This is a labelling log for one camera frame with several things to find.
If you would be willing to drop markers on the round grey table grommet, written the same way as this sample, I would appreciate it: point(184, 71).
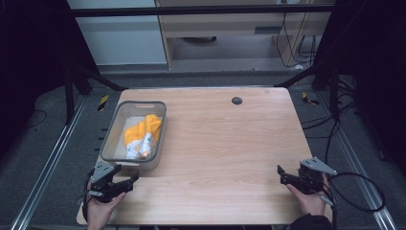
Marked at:
point(236, 100)

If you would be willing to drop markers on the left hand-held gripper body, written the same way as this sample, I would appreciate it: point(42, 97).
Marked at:
point(102, 179)

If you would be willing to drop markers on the grey plastic basket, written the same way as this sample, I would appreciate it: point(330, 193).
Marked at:
point(127, 156)

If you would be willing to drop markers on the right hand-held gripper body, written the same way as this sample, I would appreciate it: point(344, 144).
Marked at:
point(311, 177)

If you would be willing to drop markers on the yellow black floor tape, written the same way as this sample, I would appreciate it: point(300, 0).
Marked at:
point(308, 99)
point(103, 103)

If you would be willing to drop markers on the black curtain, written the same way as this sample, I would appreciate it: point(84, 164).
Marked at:
point(35, 64)
point(373, 80)

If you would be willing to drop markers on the white cabinet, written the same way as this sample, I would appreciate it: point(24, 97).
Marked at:
point(121, 41)

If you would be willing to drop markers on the person's right hand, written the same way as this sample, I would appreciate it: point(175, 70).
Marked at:
point(309, 202)

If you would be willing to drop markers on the person's dark right sleeve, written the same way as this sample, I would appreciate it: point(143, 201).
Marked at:
point(311, 223)

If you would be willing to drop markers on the yellow and white cloth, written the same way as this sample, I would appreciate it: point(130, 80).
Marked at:
point(142, 135)

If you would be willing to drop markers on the black horizontal frame bar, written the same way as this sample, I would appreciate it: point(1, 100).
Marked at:
point(191, 11)

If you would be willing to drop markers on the person's left hand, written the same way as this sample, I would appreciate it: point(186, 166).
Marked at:
point(99, 212)

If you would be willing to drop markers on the aluminium floor rail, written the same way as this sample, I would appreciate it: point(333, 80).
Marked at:
point(354, 169)
point(48, 166)

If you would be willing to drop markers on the black metal stand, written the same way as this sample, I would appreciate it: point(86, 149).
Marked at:
point(69, 96)
point(333, 92)

